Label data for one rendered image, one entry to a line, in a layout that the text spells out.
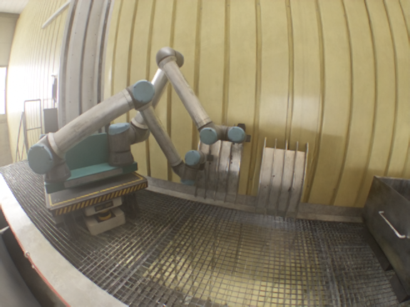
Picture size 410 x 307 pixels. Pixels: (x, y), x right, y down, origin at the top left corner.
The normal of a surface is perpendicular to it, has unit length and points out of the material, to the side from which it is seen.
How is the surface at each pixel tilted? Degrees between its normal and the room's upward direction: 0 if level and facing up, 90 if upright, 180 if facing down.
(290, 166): 69
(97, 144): 90
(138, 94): 87
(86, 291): 0
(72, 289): 1
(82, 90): 90
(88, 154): 90
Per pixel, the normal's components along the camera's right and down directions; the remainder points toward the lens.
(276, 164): -0.29, -0.14
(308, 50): -0.33, 0.23
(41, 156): 0.44, 0.28
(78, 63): 0.76, 0.19
